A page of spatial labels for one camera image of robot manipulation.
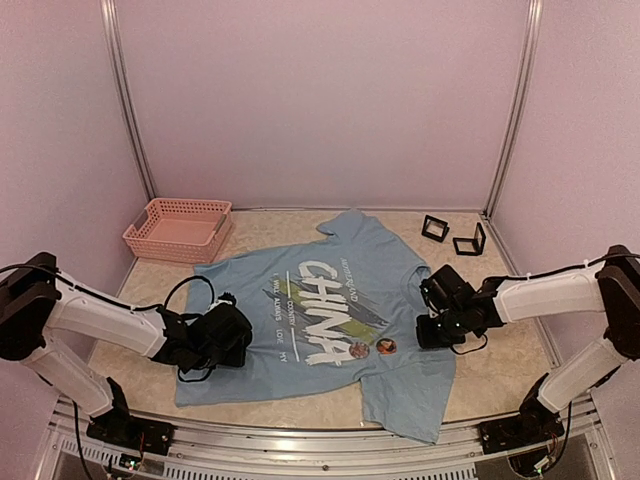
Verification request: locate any right aluminium frame post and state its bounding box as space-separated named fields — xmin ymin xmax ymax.
xmin=483 ymin=0 xmax=544 ymax=222

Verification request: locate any round orange button brooch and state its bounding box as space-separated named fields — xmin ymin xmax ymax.
xmin=376 ymin=338 xmax=397 ymax=355

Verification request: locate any front aluminium rail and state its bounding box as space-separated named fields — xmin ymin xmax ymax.
xmin=27 ymin=396 xmax=622 ymax=479

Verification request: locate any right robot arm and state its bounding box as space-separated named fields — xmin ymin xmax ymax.
xmin=416 ymin=245 xmax=639 ymax=444

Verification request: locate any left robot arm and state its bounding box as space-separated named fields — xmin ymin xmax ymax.
xmin=1 ymin=252 xmax=253 ymax=445

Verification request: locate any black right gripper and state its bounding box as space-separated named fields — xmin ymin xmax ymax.
xmin=416 ymin=308 xmax=468 ymax=350

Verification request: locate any round silver purple brooch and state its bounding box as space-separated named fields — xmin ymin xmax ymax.
xmin=349 ymin=342 xmax=370 ymax=359

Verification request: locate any light blue printed t-shirt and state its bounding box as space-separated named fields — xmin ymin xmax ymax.
xmin=175 ymin=210 xmax=456 ymax=444

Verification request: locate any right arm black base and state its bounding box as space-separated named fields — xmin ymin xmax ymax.
xmin=478 ymin=374 xmax=565 ymax=454

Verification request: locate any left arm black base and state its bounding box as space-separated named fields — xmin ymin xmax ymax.
xmin=86 ymin=377 xmax=175 ymax=456

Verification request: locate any black display box silver brooch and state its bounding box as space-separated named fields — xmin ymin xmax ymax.
xmin=452 ymin=222 xmax=487 ymax=257

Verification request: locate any left aluminium frame post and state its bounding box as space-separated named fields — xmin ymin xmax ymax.
xmin=100 ymin=0 xmax=157 ymax=201

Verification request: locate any pink plastic basket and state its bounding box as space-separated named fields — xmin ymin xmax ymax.
xmin=123 ymin=198 xmax=233 ymax=264

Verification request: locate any aluminium frame post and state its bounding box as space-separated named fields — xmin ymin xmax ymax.
xmin=100 ymin=0 xmax=157 ymax=201
xmin=483 ymin=0 xmax=544 ymax=222

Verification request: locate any black display box orange brooch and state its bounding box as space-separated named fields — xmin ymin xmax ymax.
xmin=421 ymin=215 xmax=450 ymax=243

